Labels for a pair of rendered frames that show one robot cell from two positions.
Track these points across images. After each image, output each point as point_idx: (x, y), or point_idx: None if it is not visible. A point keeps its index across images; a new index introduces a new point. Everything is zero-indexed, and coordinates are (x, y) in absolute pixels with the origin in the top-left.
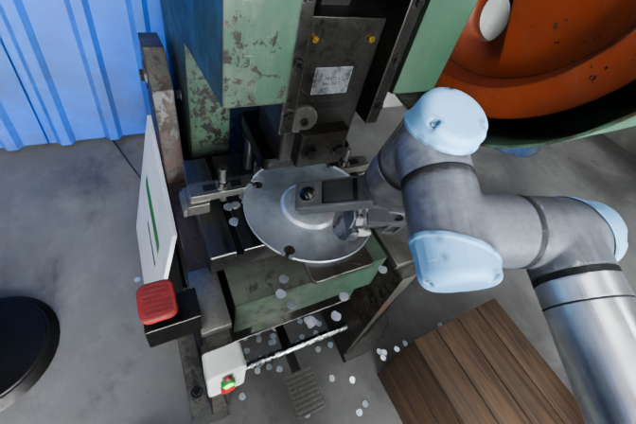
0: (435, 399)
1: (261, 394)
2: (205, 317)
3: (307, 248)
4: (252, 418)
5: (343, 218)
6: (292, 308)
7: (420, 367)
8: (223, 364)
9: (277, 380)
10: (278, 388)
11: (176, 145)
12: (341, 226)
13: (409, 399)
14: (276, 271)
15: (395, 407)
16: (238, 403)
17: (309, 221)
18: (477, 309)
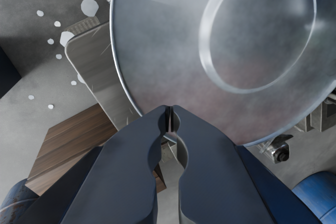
0: (87, 140)
1: None
2: None
3: (148, 27)
4: None
5: (149, 214)
6: (82, 9)
7: (108, 132)
8: None
9: (104, 11)
10: (98, 13)
11: None
12: (121, 182)
13: (97, 116)
14: None
15: (98, 103)
16: None
17: (216, 33)
18: (156, 176)
